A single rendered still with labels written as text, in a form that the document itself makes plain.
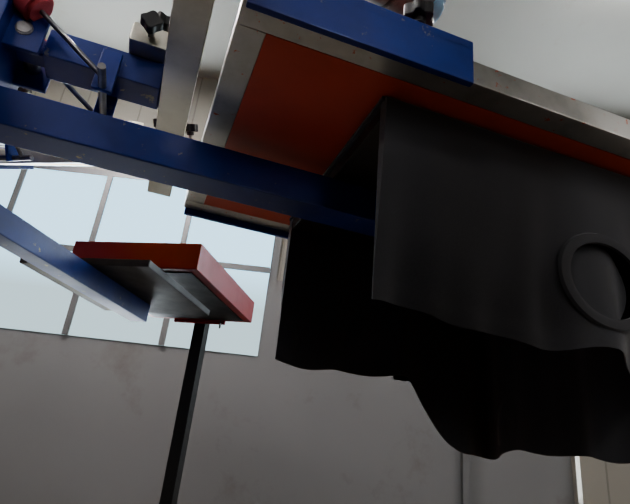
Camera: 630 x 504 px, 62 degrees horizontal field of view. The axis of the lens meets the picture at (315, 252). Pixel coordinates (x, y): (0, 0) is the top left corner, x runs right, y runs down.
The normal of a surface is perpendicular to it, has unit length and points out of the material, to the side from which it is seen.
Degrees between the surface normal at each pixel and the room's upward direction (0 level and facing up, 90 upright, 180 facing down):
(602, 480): 90
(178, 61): 180
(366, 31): 90
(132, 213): 90
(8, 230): 90
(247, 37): 180
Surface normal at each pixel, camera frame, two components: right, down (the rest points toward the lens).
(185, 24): -0.10, 0.92
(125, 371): 0.04, -0.38
